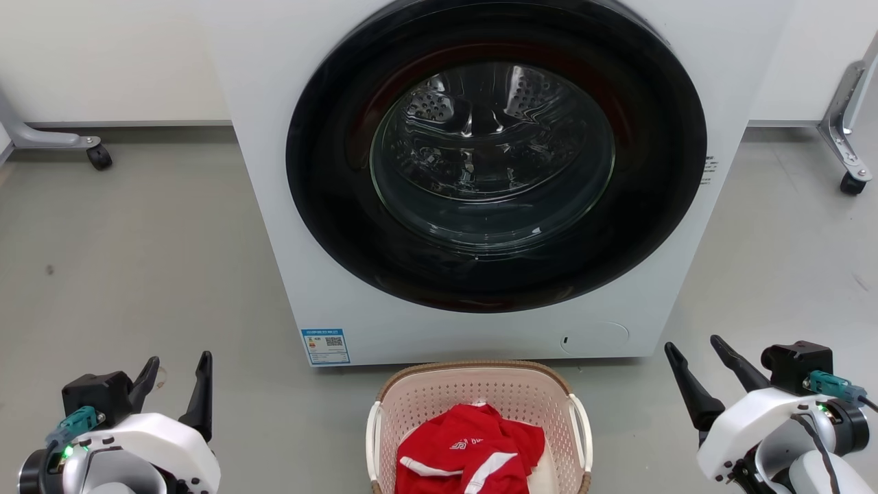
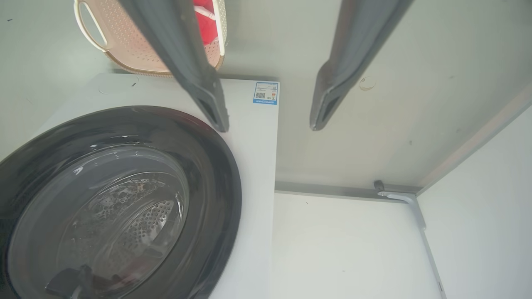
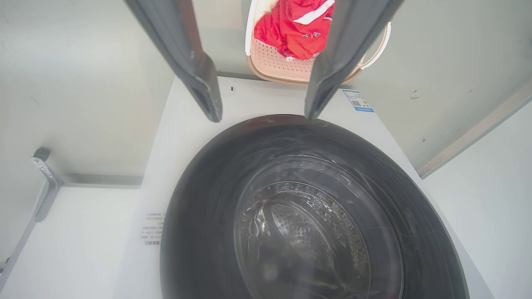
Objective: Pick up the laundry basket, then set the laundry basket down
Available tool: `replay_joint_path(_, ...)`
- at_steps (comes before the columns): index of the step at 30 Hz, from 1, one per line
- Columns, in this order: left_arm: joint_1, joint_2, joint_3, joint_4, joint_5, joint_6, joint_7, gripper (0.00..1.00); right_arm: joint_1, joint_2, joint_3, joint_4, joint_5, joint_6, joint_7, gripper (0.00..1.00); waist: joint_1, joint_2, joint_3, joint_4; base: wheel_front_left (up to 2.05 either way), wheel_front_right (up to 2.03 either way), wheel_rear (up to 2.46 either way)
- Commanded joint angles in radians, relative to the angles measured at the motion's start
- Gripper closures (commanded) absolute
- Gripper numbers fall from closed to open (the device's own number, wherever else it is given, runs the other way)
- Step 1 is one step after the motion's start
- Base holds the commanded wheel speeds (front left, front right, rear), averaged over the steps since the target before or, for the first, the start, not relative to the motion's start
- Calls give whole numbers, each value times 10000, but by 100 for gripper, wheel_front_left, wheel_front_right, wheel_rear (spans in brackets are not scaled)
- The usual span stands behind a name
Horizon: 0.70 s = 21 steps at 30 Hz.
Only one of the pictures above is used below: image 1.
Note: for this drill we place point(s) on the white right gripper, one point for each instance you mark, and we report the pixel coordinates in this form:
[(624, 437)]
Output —
[(748, 425)]

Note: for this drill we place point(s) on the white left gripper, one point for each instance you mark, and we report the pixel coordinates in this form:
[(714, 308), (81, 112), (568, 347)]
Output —
[(178, 446)]

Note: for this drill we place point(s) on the pink plastic laundry basket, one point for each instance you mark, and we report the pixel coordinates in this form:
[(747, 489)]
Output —
[(425, 398)]

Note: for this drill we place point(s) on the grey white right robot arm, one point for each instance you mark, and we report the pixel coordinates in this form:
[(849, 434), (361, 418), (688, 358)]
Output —
[(816, 477)]

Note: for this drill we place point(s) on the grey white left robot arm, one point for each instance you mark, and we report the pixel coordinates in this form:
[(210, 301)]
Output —
[(116, 477)]

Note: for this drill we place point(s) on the blue energy label sticker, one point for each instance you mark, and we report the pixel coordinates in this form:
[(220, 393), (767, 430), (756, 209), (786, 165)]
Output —
[(326, 346)]

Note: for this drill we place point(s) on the round black washing machine door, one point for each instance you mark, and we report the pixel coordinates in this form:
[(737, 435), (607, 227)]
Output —
[(658, 171)]

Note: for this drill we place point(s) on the black caster wheel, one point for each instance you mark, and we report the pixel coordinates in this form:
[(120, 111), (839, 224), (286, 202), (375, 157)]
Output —
[(100, 158), (852, 184)]

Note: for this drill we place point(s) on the white front-load washing machine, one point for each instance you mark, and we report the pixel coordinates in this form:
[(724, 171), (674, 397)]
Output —
[(274, 171)]

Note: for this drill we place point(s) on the red shirt with white stripes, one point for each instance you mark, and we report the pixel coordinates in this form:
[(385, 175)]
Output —
[(466, 453)]

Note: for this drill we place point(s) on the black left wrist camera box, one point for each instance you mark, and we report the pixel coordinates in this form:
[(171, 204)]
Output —
[(96, 398)]

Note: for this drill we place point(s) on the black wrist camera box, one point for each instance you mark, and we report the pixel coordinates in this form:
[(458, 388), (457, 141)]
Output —
[(796, 363), (96, 398)]

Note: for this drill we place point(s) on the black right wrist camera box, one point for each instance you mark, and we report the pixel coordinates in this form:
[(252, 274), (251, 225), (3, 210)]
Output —
[(796, 363)]

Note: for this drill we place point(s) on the grey metal frame leg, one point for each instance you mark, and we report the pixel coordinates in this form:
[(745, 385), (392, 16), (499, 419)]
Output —
[(41, 137), (847, 116)]

